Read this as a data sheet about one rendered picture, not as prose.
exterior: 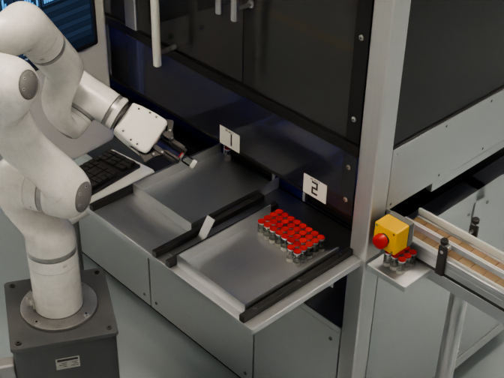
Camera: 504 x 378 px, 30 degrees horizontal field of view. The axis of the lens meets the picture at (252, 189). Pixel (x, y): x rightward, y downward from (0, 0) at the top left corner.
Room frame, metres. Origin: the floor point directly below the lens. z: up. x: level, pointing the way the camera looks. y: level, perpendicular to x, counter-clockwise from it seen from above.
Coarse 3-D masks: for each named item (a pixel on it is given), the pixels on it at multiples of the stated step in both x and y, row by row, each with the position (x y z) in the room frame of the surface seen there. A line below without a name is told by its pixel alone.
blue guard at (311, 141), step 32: (128, 64) 2.67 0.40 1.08; (160, 96) 2.56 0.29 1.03; (192, 96) 2.45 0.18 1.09; (224, 96) 2.35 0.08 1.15; (256, 128) 2.25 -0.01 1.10; (288, 128) 2.17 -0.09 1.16; (256, 160) 2.25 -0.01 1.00; (288, 160) 2.16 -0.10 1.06; (320, 160) 2.08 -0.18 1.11; (352, 160) 2.00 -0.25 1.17; (352, 192) 2.00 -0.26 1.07
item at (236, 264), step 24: (264, 216) 2.13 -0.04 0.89; (216, 240) 2.01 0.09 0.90; (240, 240) 2.03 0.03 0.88; (264, 240) 2.03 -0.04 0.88; (192, 264) 1.92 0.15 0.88; (216, 264) 1.92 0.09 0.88; (240, 264) 1.93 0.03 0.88; (264, 264) 1.93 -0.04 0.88; (288, 264) 1.93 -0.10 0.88; (312, 264) 1.90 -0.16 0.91; (216, 288) 1.81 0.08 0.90; (240, 288) 1.83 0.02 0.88; (264, 288) 1.83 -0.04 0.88
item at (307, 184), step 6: (306, 174) 2.11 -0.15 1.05; (306, 180) 2.11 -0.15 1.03; (312, 180) 2.09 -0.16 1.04; (306, 186) 2.11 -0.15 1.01; (318, 186) 2.08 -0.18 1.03; (324, 186) 2.06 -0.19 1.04; (306, 192) 2.11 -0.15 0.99; (318, 192) 2.08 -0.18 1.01; (324, 192) 2.06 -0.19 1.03; (318, 198) 2.08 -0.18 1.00; (324, 198) 2.06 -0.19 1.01
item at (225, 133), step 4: (220, 128) 2.36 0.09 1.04; (224, 128) 2.35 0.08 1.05; (220, 132) 2.36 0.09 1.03; (224, 132) 2.35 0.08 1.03; (228, 132) 2.33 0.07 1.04; (232, 132) 2.32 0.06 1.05; (220, 136) 2.36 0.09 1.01; (224, 136) 2.35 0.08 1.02; (228, 136) 2.33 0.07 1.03; (232, 136) 2.32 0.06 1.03; (236, 136) 2.31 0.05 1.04; (220, 140) 2.36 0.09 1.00; (224, 140) 2.35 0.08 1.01; (228, 140) 2.33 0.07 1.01; (232, 140) 2.32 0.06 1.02; (236, 140) 2.31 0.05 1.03; (224, 144) 2.35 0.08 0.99; (228, 144) 2.33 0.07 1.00; (232, 144) 2.32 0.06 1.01; (236, 144) 2.31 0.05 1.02; (232, 148) 2.32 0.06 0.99; (236, 148) 2.31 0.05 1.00
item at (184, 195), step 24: (168, 168) 2.33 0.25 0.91; (216, 168) 2.38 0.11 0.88; (240, 168) 2.39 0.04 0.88; (144, 192) 2.20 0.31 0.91; (168, 192) 2.25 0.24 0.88; (192, 192) 2.25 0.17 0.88; (216, 192) 2.26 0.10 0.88; (240, 192) 2.26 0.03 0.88; (264, 192) 2.25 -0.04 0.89; (168, 216) 2.13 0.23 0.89; (192, 216) 2.14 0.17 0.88
